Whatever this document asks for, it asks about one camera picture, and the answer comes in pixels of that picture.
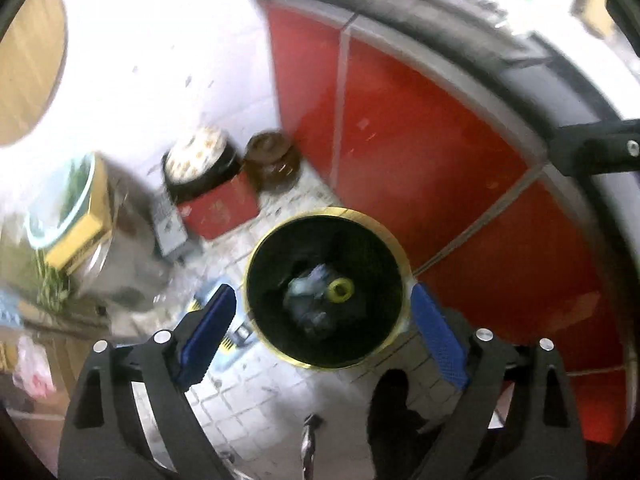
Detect thin metal rod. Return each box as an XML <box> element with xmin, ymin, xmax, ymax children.
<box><xmin>300</xmin><ymin>414</ymin><xmax>323</xmax><ymax>480</ymax></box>

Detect brown ceramic jar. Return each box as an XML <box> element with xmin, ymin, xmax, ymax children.
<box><xmin>243</xmin><ymin>131</ymin><xmax>302</xmax><ymax>195</ymax></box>

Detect glass bowl green rim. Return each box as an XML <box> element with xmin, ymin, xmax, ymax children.
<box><xmin>25</xmin><ymin>152</ymin><xmax>98</xmax><ymax>251</ymax></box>

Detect yellow tape roll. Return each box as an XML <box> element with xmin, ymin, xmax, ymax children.
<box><xmin>327</xmin><ymin>277</ymin><xmax>357</xmax><ymax>306</ymax></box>

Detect round wooden table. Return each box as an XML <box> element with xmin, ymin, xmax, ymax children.
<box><xmin>0</xmin><ymin>0</ymin><xmax>68</xmax><ymax>148</ymax></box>

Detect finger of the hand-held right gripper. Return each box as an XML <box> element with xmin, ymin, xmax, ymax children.
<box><xmin>547</xmin><ymin>119</ymin><xmax>640</xmax><ymax>178</ymax></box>

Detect tan cardboard piece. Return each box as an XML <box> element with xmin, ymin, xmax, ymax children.
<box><xmin>571</xmin><ymin>0</ymin><xmax>617</xmax><ymax>37</ymax></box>

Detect green leafy vegetables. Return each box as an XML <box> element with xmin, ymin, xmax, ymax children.
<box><xmin>27</xmin><ymin>247</ymin><xmax>76</xmax><ymax>313</ymax></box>

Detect black pot with patterned lid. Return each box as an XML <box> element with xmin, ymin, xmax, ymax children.
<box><xmin>162</xmin><ymin>125</ymin><xmax>241</xmax><ymax>206</ymax></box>

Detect crumpled bluish plastic wrapper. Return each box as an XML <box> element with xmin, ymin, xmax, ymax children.
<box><xmin>282</xmin><ymin>266</ymin><xmax>338</xmax><ymax>336</ymax></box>

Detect black trash bin gold rim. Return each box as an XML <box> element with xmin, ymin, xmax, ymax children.
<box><xmin>242</xmin><ymin>208</ymin><xmax>415</xmax><ymax>371</ymax></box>

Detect large grey metal pot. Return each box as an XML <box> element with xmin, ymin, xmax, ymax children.
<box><xmin>75</xmin><ymin>165</ymin><xmax>171</xmax><ymax>311</ymax></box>

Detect small grey box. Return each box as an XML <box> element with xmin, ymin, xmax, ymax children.
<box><xmin>152</xmin><ymin>192</ymin><xmax>188</xmax><ymax>261</ymax></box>

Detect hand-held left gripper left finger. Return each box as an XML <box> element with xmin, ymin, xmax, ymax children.
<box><xmin>57</xmin><ymin>283</ymin><xmax>238</xmax><ymax>480</ymax></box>

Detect yellow cardboard box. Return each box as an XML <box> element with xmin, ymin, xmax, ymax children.
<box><xmin>45</xmin><ymin>157</ymin><xmax>113</xmax><ymax>276</ymax></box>

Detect red kitchen counter cabinet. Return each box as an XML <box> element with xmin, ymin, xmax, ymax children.
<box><xmin>250</xmin><ymin>0</ymin><xmax>640</xmax><ymax>446</ymax></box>

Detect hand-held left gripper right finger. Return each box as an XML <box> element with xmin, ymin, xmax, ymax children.
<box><xmin>410</xmin><ymin>282</ymin><xmax>588</xmax><ymax>480</ymax></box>

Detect pink plastic bag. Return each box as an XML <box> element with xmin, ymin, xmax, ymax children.
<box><xmin>12</xmin><ymin>335</ymin><xmax>57</xmax><ymax>400</ymax></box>

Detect red box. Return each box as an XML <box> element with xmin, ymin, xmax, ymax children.
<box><xmin>176</xmin><ymin>167</ymin><xmax>261</xmax><ymax>241</ymax></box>

